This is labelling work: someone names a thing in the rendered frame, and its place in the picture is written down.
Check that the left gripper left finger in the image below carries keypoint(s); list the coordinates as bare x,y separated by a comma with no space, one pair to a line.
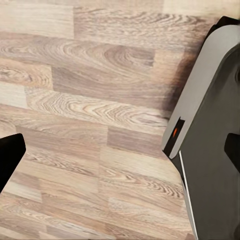
12,149

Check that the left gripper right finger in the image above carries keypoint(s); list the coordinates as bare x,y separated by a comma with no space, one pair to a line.
232,149

